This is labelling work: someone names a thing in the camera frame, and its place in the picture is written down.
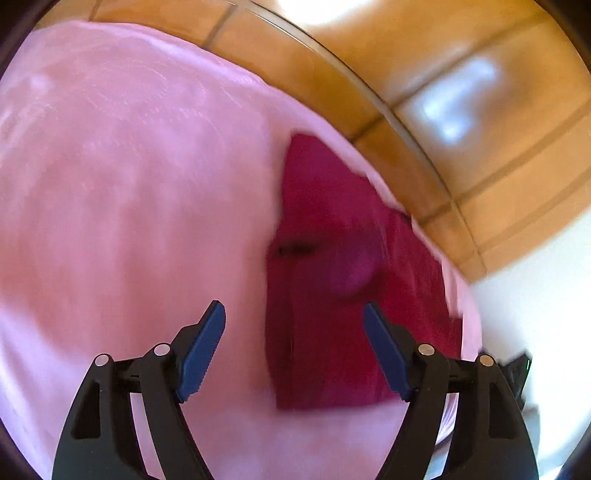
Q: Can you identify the wooden wardrobe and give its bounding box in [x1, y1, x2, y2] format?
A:
[41, 1, 590, 281]

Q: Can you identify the crimson red garment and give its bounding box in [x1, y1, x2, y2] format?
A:
[266, 134, 463, 410]

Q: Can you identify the pink bed sheet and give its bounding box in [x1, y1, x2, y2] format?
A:
[0, 20, 484, 480]

